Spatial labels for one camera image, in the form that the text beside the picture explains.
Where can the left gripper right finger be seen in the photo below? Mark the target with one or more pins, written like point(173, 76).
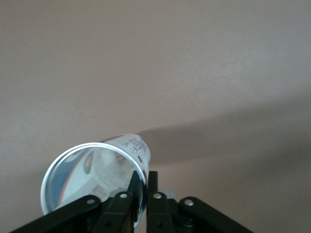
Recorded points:
point(160, 216)

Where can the brown table cover mat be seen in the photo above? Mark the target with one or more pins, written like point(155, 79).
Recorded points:
point(170, 72)

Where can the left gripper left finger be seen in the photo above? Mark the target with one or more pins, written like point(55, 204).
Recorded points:
point(114, 213)

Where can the blue white tennis ball can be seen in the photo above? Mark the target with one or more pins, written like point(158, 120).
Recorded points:
point(73, 174)

